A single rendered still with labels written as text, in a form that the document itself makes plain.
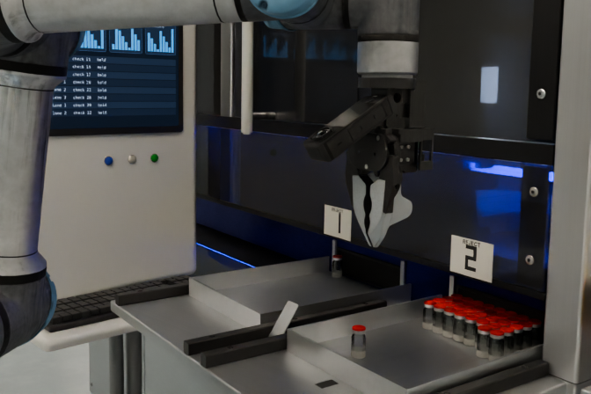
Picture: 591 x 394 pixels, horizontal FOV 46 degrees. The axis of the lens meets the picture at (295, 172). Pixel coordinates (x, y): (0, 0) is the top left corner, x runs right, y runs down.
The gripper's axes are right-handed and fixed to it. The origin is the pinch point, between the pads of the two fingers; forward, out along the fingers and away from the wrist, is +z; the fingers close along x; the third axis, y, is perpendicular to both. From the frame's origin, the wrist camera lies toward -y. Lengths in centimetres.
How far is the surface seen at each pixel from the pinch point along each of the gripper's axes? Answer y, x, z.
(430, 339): 23.3, 11.0, 21.4
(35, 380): 18, 237, 109
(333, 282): 31, 46, 21
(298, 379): -3.3, 10.3, 21.7
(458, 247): 27.4, 9.6, 6.4
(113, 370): 4, 101, 54
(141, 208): 7, 90, 10
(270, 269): 20, 54, 19
